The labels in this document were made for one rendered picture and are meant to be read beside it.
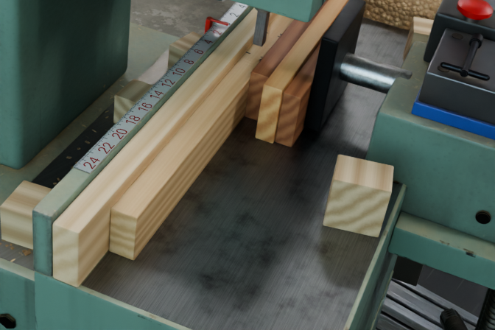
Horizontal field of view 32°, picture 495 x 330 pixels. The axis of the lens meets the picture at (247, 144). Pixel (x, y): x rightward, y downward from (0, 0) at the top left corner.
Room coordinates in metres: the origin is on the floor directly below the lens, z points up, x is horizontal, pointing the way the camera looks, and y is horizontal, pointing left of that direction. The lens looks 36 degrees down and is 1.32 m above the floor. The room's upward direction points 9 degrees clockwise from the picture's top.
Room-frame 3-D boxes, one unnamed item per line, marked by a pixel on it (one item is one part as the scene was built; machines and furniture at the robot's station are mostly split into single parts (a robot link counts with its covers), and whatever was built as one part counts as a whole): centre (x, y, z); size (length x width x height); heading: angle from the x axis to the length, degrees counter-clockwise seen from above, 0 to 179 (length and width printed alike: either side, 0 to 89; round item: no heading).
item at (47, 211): (0.69, 0.04, 0.93); 0.60 x 0.02 x 0.06; 164
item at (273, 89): (0.70, -0.04, 0.93); 0.22 x 0.02 x 0.06; 164
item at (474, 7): (0.67, -0.17, 1.02); 0.03 x 0.03 x 0.01
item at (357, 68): (0.65, -0.09, 0.95); 0.09 x 0.07 x 0.09; 164
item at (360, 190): (0.51, -0.09, 0.92); 0.04 x 0.03 x 0.05; 84
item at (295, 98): (0.69, -0.06, 0.93); 0.20 x 0.02 x 0.05; 164
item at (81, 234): (0.69, 0.02, 0.93); 0.60 x 0.02 x 0.05; 164
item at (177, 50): (0.87, 0.08, 0.82); 0.05 x 0.04 x 0.03; 152
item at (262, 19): (0.68, 0.00, 0.97); 0.01 x 0.01 x 0.05; 74
